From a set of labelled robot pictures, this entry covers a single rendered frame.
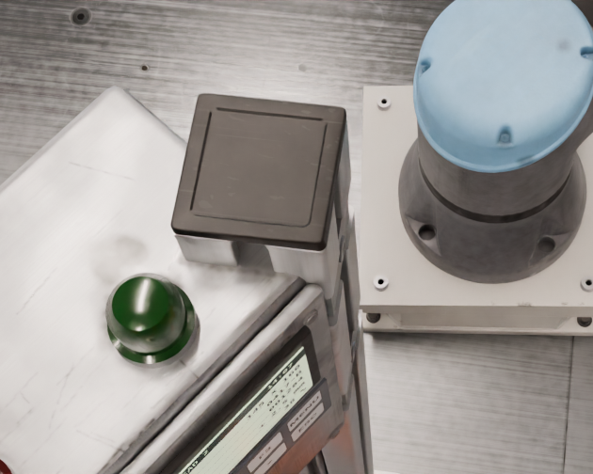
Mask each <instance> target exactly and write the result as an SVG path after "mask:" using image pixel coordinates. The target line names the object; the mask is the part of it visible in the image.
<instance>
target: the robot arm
mask: <svg viewBox="0 0 593 474"><path fill-rule="evenodd" d="M413 103H414V109H415V114H416V117H417V133H418V137H417V138H416V140H415V141H414V142H413V144H412V145H411V147H410V148H409V151H408V153H407V155H406V157H405V159H404V162H403V165H402V167H401V171H400V175H399V181H398V200H399V211H400V215H401V219H402V222H403V225H404V228H405V230H406V233H407V235H408V237H409V238H410V240H411V241H412V243H413V244H414V246H415V247H416V248H417V249H418V251H419V252H420V253H421V254H422V255H423V256H424V257H425V258H426V259H427V260H428V261H430V262H431V263H432V264H434V265H435V266H436V267H438V268H439V269H441V270H442V271H443V272H445V273H447V274H449V275H452V276H454V277H458V278H461V279H464V280H468V281H471V282H477V283H486V284H500V283H508V282H513V281H518V280H521V279H525V278H528V277H531V276H533V275H535V274H537V273H539V272H541V271H543V270H544V269H546V268H547V267H549V266H550V265H552V264H553V263H554V262H556V261H557V260H558V259H559V258H560V257H561V256H562V255H563V254H564V253H565V252H566V250H567V249H568V248H569V246H570V245H571V243H572V242H573V240H574V238H575V236H576V234H577V232H578V230H579V227H580V226H581V223H582V219H583V216H584V212H585V205H586V192H587V191H586V179H585V171H584V168H583V164H582V162H581V159H580V157H579V155H578V153H577V149H578V148H579V147H580V145H581V144H582V143H583V142H584V141H585V140H586V139H587V138H588V137H589V136H590V135H591V134H592V133H593V0H456V1H454V2H453V3H452V4H451V5H449V6H448V7H447V8H446V9H445V10H444V11H443V12H442V13H441V14H440V16H439V17H438V18H437V19H436V21H435V22H434V23H433V24H432V25H431V27H430V29H429V30H428V32H427V34H426V36H425V40H424V42H423V45H422V48H421V51H420V54H419V59H418V63H417V66H416V70H415V74H414V81H413Z"/></svg>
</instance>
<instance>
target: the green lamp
mask: <svg viewBox="0 0 593 474"><path fill-rule="evenodd" d="M105 318H106V321H107V332H108V336H109V338H110V340H111V342H112V344H113V346H114V347H115V349H116V350H117V351H118V352H119V354H120V355H121V356H122V357H123V358H124V359H125V360H127V361H128V362H129V363H131V364H133V365H135V366H138V367H141V368H147V369H155V368H162V367H165V366H167V365H170V364H172V363H173V362H175V361H177V360H179V359H180V358H181V357H182V356H184V354H185V353H186V352H187V351H188V350H189V348H190V347H191V345H192V343H193V341H194V339H195V337H196V334H197V328H198V319H197V314H196V310H195V308H194V306H193V304H192V302H191V301H190V299H189V297H188V295H187V294H186V293H185V292H184V291H183V290H182V289H181V288H179V287H178V286H177V285H175V284H173V283H172V282H171V281H169V280H168V279H167V278H165V277H163V276H160V275H157V274H154V273H140V274H135V275H132V276H129V277H127V278H125V279H124V280H123V281H121V282H120V283H119V284H118V285H117V286H116V287H115V288H114V289H113V291H112V292H111V294H110V295H109V296H108V299H107V302H106V307H105Z"/></svg>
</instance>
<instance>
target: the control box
mask: <svg viewBox="0 0 593 474"><path fill-rule="evenodd" d="M186 146H187V143H186V142H185V141H184V140H183V139H182V138H181V137H180V136H178V135H177V134H176V133H175V132H174V131H172V130H171V129H170V128H169V127H168V125H167V124H165V123H164V122H163V121H162V120H161V119H160V118H158V117H157V116H156V115H155V114H154V113H153V112H151V111H150V110H149V109H148V108H147V107H146V106H144V105H143V104H142V103H141V102H140V101H139V100H137V99H136V98H135V97H134V96H133V95H132V94H130V93H129V92H128V91H127V90H124V89H122V88H120V87H116V86H113V87H110V88H108V89H106V90H105V91H104V92H103V93H102V94H101V95H100V96H99V97H98V98H97V99H95V100H94V101H93V102H92V103H91V104H90V105H89V106H88V107H86V108H85V109H84V110H83V111H82V112H81V113H80V114H79V115H78V116H77V117H75V118H74V119H73V120H72V121H71V122H70V123H69V124H68V125H67V126H65V127H64V128H63V129H62V130H61V131H60V132H59V133H58V134H57V135H55V136H54V137H53V138H52V139H51V140H50V141H49V142H48V143H47V144H46V145H44V146H43V147H42V148H41V149H40V150H39V151H38V152H37V153H36V154H34V155H33V156H32V157H31V158H30V159H29V160H28V161H27V162H26V163H24V164H23V165H22V166H21V167H20V168H19V169H18V170H17V171H16V172H14V173H13V174H12V175H11V176H10V177H9V178H8V179H7V180H6V181H5V182H3V183H2V184H1V185H0V459H1V460H3V461H4V462H6V463H7V464H8V465H9V466H10V467H11V468H12V469H13V471H14V472H15V473H16V474H159V473H160V472H161V471H162V470H163V469H164V468H165V467H166V466H167V465H168V464H169V463H170V461H171V460H172V459H173V458H174V457H175V456H176V455H177V454H178V453H179V452H180V451H181V450H182V449H183V448H184V447H185V446H186V445H187V444H188V443H189V442H190V441H191V440H192V439H193V438H194V437H195V436H196V435H197V434H198V433H199V432H200V431H201V430H202V429H203V428H204V427H205V426H206V425H207V424H208V423H209V422H210V421H211V420H212V419H213V418H214V417H215V415H216V414H217V413H218V412H219V411H220V410H221V409H222V408H223V407H224V406H225V405H226V404H227V403H228V402H229V401H230V400H231V399H232V398H233V397H234V396H235V395H236V394H237V393H238V392H239V391H240V390H241V389H242V388H243V387H244V386H245V385H246V384H247V383H248V382H249V381H250V380H251V379H252V378H253V377H254V376H255V375H256V374H257V373H258V372H259V370H260V369H261V368H262V367H263V366H264V365H265V364H266V363H267V362H268V361H269V360H270V359H271V358H272V357H273V356H274V355H275V354H276V353H277V352H278V351H279V350H280V349H281V348H282V347H283V346H284V345H285V344H286V343H287V342H288V341H289V340H290V339H291V338H292V337H293V336H294V335H295V334H296V333H297V332H298V331H299V330H300V329H301V328H302V327H303V326H304V325H307V326H308V327H309V328H310V329H311V331H312V336H313V344H314V349H315V353H316V357H317V362H318V367H319V371H320V375H321V378H320V380H319V381H318V382H317V383H316V384H315V385H314V386H313V387H312V388H311V389H310V391H309V392H308V393H307V394H306V395H305V396H304V397H303V398H302V399H301V400H300V401H299V402H298V403H297V404H296V405H295V406H294V407H293V408H292V409H291V410H290V411H289V412H288V413H287V414H286V416H285V417H284V418H283V419H282V420H281V421H280V422H279V423H278V424H277V425H276V426H275V427H274V428H273V429H272V430H271V431H270V432H269V433H268V434H267V435H266V436H265V437H264V438H263V440H262V441H261V442H260V443H259V444H258V445H257V446H256V447H255V448H254V449H253V450H252V451H251V452H250V453H249V454H248V455H247V456H246V457H245V458H244V459H243V460H242V461H241V462H240V464H239V465H238V466H237V467H236V468H235V469H234V470H233V471H232V472H231V473H230V474H232V473H233V472H234V471H235V470H236V469H237V468H238V467H239V466H240V465H241V464H242V463H243V462H244V461H245V460H246V459H247V458H248V456H249V455H250V454H251V453H252V452H253V451H254V450H255V449H256V448H257V447H258V446H259V445H260V444H261V443H262V442H263V441H264V440H265V439H266V438H267V437H268V436H269V435H270V434H271V433H272V431H273V430H274V429H275V428H276V427H277V426H278V425H279V424H280V423H281V422H282V421H283V420H284V419H285V418H286V417H287V416H288V415H289V414H290V413H291V412H292V411H293V410H294V409H295V407H296V406H297V405H298V404H299V403H300V402H301V401H302V400H303V399H304V398H305V397H306V396H307V395H308V394H309V393H310V392H311V391H312V390H313V389H314V388H315V387H316V386H317V384H318V383H319V382H320V381H321V380H322V379H323V378H324V377H325V378H326V379H327V382H328V387H329V396H330V400H331V407H330V408H329V409H328V410H327V411H326V412H325V413H324V415H323V416H322V417H321V418H320V419H319V420H318V421H317V422H316V423H315V424H314V425H313V426H312V427H311V428H310V429H309V430H308V431H307V432H306V433H305V435H303V436H302V437H301V438H300V439H299V440H298V441H297V442H296V444H295V445H294V446H293V447H292V448H291V449H289V450H288V451H287V453H286V454H285V455H284V456H283V457H282V458H281V459H280V460H279V461H278V462H277V463H276V464H275V465H274V466H273V467H272V468H271V469H270V470H269V471H268V473H267V474H298V473H299V472H300V471H301V470H302V469H303V468H304V467H305V466H306V465H307V464H308V463H309V462H310V461H311V460H312V458H313V457H314V456H315V455H316V454H317V453H318V452H319V451H320V450H322V449H323V448H324V447H325V446H326V445H327V444H328V442H329V441H330V440H331V439H334V438H335V437H336V436H337V435H338V434H339V432H340V430H341V429H342V428H343V427H344V425H345V419H344V412H343V407H342V401H341V395H340V389H339V384H338V377H337V371H336V366H335V360H334V354H333V349H332V343H331V336H330V331H329V320H328V315H327V309H326V302H325V296H324V292H323V290H322V288H321V287H320V286H319V285H317V284H313V283H308V284H306V281H305V280H304V279H303V278H301V277H300V276H294V275H290V274H286V273H280V272H275V271H274V268H273V264H272V261H271V258H270V254H269V250H268V249H267V248H266V246H265V245H257V244H250V243H242V242H236V243H237V246H238V249H239V252H240V258H239V263H238V265H237V266H236V267H232V266H225V265H217V264H210V263H202V262H193V261H187V260H186V259H185V258H184V255H183V253H182V250H181V248H180V247H179V245H178V243H177V240H176V238H175V237H174V236H173V233H172V229H171V227H170V222H171V217H172V213H173V209H174V204H175V199H176V195H177V191H178V186H179V181H180V177H181V173H182V168H183V163H184V156H185V151H186ZM140 273H154V274H157V275H160V276H162V277H165V278H167V279H168V280H169V281H171V282H172V283H173V284H175V285H177V286H178V287H179V288H181V289H182V290H183V291H184V292H185V293H186V294H187V295H188V297H189V299H190V301H191V302H192V304H193V306H194V308H195V310H196V314H197V319H198V328H197V334H196V337H195V339H194V341H193V343H192V345H191V347H190V348H189V350H188V351H187V352H186V353H185V354H184V355H183V356H182V357H181V358H180V359H179V360H177V361H175V362H173V363H172V364H170V365H167V366H165V367H162V368H155V369H147V368H141V367H138V366H135V365H133V364H131V363H129V362H128V361H127V360H125V359H124V358H123V357H122V356H121V355H120V354H119V352H118V351H117V350H116V349H115V347H114V346H113V344H112V342H111V340H110V338H109V336H108V332H107V321H106V318H105V307H106V302H107V299H108V296H109V295H110V294H111V292H112V291H113V289H114V288H115V287H116V286H117V285H118V284H119V283H120V282H121V281H123V280H124V279H125V278H127V277H129V276H132V275H135V274H140Z"/></svg>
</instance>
